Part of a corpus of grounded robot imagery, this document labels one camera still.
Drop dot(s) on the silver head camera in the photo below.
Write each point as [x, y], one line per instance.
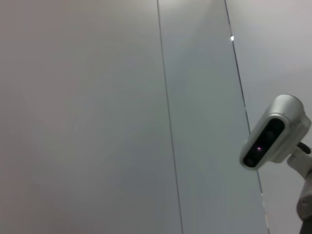
[280, 107]

